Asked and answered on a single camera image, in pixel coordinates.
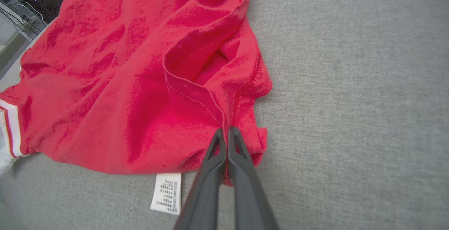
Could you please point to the red garment with white sleeves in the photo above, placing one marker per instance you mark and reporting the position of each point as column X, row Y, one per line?
column 105, row 82

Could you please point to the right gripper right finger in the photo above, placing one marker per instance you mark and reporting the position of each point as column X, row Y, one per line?
column 245, row 195

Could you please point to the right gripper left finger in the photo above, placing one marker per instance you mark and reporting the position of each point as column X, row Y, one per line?
column 207, row 188

